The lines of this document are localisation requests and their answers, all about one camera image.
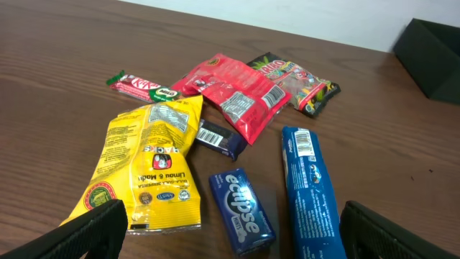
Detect blue Oreo cookie pack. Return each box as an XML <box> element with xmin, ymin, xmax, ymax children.
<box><xmin>282</xmin><ymin>127</ymin><xmax>346</xmax><ymax>259</ymax></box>

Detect dark green box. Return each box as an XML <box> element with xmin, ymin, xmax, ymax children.
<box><xmin>393</xmin><ymin>19</ymin><xmax>459</xmax><ymax>104</ymax></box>

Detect KitKat Milo bar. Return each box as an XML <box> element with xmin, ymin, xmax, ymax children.
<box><xmin>106</xmin><ymin>70</ymin><xmax>181</xmax><ymax>104</ymax></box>

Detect yellow candy bag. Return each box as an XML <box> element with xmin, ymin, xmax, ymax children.
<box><xmin>66</xmin><ymin>95</ymin><xmax>203</xmax><ymax>235</ymax></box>

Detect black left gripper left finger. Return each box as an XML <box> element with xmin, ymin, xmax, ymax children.
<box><xmin>1</xmin><ymin>199</ymin><xmax>128</xmax><ymax>259</ymax></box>

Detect Haribo gummy bag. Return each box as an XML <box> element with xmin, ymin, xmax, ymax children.
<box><xmin>247</xmin><ymin>52</ymin><xmax>341</xmax><ymax>118</ymax></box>

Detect red candy bag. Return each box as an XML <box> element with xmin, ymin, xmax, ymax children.
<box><xmin>171</xmin><ymin>53</ymin><xmax>291</xmax><ymax>145</ymax></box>

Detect blue Eclipse mints tin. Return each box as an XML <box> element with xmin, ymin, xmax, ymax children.
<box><xmin>208</xmin><ymin>168</ymin><xmax>276</xmax><ymax>256</ymax></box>

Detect dark blue chocolate bar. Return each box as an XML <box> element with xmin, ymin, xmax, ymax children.
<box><xmin>195</xmin><ymin>119</ymin><xmax>247</xmax><ymax>161</ymax></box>

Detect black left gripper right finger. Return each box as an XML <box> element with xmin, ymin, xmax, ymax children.
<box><xmin>339</xmin><ymin>201</ymin><xmax>459</xmax><ymax>259</ymax></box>

